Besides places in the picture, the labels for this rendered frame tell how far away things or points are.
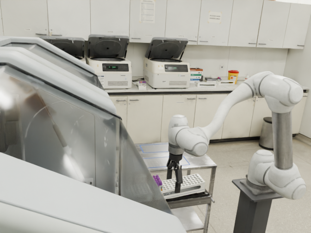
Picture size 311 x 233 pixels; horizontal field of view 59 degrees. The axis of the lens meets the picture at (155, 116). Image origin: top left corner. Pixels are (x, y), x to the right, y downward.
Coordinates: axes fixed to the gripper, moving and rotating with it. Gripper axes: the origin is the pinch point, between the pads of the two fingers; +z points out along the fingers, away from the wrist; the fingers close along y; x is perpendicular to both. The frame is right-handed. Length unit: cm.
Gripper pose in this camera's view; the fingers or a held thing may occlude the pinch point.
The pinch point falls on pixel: (173, 184)
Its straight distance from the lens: 163.3
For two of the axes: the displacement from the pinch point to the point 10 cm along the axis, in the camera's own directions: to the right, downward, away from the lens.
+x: -9.6, 0.4, -2.9
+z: -0.6, 9.5, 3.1
